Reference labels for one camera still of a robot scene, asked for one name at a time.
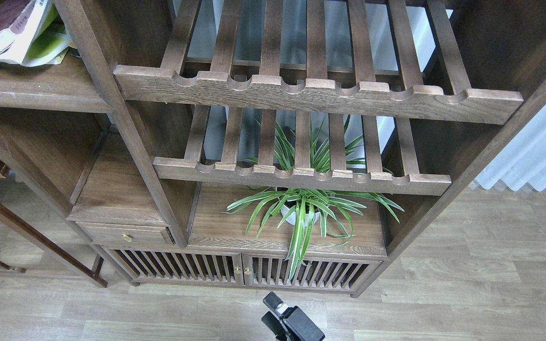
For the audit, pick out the dark wooden bookshelf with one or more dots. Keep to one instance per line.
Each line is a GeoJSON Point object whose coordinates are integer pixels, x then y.
{"type": "Point", "coordinates": [170, 116]}

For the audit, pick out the yellow green cover book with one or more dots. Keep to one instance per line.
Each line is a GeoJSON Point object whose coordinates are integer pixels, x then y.
{"type": "Point", "coordinates": [44, 40]}

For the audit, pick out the white curtain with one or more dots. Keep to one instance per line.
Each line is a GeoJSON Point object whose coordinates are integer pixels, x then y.
{"type": "Point", "coordinates": [523, 161]}

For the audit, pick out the green spider plant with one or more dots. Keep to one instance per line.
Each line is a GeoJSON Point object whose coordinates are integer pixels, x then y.
{"type": "Point", "coordinates": [333, 204]}

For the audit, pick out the white plant pot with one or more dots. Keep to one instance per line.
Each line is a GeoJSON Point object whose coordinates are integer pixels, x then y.
{"type": "Point", "coordinates": [289, 213]}

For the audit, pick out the maroon book white characters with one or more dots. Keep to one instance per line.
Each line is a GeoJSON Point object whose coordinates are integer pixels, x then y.
{"type": "Point", "coordinates": [20, 21]}

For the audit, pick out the wooden furniture at left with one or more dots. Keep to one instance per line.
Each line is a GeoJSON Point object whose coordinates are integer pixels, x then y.
{"type": "Point", "coordinates": [75, 268]}

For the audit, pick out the upright book top left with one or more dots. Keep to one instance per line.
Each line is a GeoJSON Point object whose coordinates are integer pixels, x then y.
{"type": "Point", "coordinates": [73, 50]}

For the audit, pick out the brass drawer knob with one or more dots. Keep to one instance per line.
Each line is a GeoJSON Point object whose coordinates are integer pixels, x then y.
{"type": "Point", "coordinates": [127, 237]}

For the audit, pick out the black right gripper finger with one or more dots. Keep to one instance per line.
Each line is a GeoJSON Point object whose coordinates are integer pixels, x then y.
{"type": "Point", "coordinates": [298, 325]}
{"type": "Point", "coordinates": [273, 323]}

